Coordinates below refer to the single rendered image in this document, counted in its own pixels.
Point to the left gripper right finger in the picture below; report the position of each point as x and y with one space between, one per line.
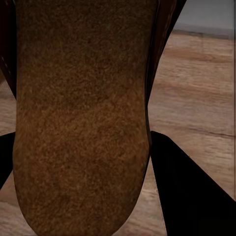
193 204

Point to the sandal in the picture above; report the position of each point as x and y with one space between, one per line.
82 72

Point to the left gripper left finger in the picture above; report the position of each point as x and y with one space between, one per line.
6 150

